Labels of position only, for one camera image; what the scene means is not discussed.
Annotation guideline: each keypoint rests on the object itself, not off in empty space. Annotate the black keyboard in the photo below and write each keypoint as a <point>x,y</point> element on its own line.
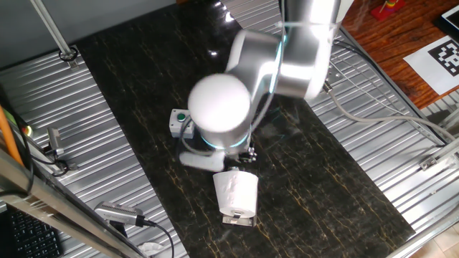
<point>32,236</point>

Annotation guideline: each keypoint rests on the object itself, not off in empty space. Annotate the crumpled white tissue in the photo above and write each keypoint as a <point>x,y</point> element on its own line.
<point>150,249</point>

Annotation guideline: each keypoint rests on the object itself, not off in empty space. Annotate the orange pipe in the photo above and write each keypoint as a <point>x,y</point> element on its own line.
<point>8,136</point>

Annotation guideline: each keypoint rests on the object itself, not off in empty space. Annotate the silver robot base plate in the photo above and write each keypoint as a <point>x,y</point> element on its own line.
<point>335,77</point>

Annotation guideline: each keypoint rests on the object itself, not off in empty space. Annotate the paper sheet with black marker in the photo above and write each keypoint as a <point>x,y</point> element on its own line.
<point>435,62</point>

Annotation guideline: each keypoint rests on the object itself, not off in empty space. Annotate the red stacking toy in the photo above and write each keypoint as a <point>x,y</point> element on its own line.
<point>387,9</point>

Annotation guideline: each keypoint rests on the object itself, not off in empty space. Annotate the aluminium pole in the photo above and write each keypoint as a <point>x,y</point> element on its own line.
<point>54,34</point>

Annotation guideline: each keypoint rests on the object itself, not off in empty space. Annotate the white toilet paper roll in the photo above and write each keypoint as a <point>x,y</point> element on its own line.
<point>236,190</point>

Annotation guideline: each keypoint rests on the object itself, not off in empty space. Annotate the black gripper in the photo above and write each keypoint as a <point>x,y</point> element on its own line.
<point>247,156</point>

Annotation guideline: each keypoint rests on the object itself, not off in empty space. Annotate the brown wooden table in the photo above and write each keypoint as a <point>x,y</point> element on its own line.
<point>391,43</point>

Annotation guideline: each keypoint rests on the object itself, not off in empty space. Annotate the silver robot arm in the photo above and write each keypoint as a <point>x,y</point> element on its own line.
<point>251,64</point>

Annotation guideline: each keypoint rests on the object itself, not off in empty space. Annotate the grey clamp tool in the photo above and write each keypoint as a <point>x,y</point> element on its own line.
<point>54,140</point>

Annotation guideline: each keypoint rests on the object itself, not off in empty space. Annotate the white box green push button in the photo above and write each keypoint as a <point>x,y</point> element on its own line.
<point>177,125</point>

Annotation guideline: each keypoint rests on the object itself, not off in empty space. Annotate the aluminium frame bar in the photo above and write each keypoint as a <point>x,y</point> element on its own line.
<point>54,211</point>

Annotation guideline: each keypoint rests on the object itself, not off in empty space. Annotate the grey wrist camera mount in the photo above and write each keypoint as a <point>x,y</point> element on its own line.
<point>202,161</point>

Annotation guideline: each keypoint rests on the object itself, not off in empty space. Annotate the silver ribbed camera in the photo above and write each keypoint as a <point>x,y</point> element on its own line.
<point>116,213</point>

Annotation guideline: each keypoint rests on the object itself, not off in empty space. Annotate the black marble pattern mat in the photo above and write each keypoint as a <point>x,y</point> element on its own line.
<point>322,200</point>

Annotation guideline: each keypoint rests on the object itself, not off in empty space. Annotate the aluminium corner bracket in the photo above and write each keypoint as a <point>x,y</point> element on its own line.
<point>435,159</point>

